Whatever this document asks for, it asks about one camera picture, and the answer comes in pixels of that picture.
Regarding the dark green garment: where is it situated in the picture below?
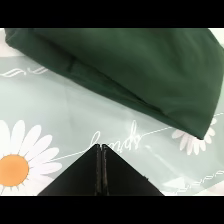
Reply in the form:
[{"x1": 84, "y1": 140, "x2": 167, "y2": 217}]
[{"x1": 3, "y1": 27, "x2": 224, "y2": 141}]

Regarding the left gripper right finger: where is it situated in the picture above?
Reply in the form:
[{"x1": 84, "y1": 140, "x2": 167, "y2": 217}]
[{"x1": 100, "y1": 143, "x2": 165, "y2": 197}]

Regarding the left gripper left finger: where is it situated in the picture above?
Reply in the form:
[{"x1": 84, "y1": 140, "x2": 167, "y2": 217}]
[{"x1": 37, "y1": 143, "x2": 102, "y2": 197}]

